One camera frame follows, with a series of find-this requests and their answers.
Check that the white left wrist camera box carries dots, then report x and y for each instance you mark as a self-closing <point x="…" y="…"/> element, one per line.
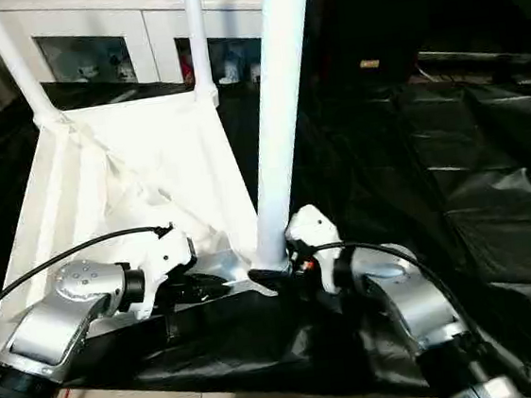
<point x="165" y="257"/>

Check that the small yellow label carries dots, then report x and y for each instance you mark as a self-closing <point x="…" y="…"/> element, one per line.
<point x="370" y="63"/>

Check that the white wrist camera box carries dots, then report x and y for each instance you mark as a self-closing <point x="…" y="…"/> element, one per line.
<point x="315" y="236"/>
<point x="165" y="257"/>

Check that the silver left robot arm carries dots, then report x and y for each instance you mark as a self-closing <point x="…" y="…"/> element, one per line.
<point x="51" y="326"/>

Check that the white plastic table top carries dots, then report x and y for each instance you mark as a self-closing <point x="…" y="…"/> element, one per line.
<point x="139" y="174"/>

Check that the white plastic table leg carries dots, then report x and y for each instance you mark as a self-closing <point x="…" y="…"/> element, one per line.
<point x="197" y="40"/>
<point x="14" y="64"/>
<point x="279" y="102"/>

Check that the white glass-door cabinet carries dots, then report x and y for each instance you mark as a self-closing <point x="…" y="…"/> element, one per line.
<point x="124" y="28"/>

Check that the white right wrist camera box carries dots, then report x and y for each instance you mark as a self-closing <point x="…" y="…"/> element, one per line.
<point x="315" y="236"/>

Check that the black work mat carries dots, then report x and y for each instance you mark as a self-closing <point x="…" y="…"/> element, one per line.
<point x="420" y="221"/>

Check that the black flat device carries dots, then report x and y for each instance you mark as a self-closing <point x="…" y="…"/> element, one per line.
<point x="488" y="54"/>

